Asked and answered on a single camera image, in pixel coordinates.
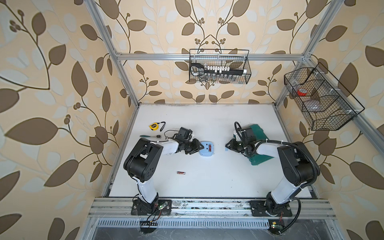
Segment light blue alarm clock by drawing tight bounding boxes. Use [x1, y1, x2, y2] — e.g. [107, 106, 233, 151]
[199, 141, 214, 157]

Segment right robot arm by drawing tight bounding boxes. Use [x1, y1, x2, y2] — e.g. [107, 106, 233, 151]
[226, 139, 321, 216]

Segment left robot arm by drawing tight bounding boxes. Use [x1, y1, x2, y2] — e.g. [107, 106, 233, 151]
[124, 138, 205, 205]

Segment green plastic case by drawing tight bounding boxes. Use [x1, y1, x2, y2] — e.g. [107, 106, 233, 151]
[244, 124, 273, 166]

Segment yellow tape measure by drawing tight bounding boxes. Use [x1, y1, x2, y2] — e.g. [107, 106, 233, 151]
[149, 121, 166, 132]

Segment red tape roll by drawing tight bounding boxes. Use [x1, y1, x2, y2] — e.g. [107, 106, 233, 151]
[296, 88, 308, 97]

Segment clear plastic bag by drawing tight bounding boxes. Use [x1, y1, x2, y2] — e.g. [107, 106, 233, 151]
[304, 99, 323, 112]

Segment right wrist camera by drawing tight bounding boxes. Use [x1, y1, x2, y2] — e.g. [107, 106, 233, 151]
[239, 127, 257, 144]

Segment teal handled ratchet tool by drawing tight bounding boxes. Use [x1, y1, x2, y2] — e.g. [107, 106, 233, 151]
[140, 135, 162, 139]

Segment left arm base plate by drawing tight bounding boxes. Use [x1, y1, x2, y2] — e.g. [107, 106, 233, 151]
[131, 199, 173, 216]

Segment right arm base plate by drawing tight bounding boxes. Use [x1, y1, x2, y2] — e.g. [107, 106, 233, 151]
[249, 200, 293, 217]

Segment black handled scissors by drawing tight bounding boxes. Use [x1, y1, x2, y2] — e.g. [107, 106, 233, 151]
[190, 63, 210, 77]

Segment socket bit rail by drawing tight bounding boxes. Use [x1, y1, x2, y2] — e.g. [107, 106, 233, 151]
[207, 66, 248, 76]

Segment back black wire basket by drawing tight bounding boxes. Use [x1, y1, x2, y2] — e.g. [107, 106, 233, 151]
[189, 49, 252, 85]

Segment black wire basket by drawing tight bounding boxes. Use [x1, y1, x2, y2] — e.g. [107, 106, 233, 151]
[284, 63, 365, 131]
[189, 49, 252, 85]

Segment right black wire basket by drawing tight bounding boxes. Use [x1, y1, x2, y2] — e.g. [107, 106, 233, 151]
[284, 63, 365, 131]

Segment aluminium front rail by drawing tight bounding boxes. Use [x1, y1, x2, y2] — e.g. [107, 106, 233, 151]
[88, 198, 337, 220]

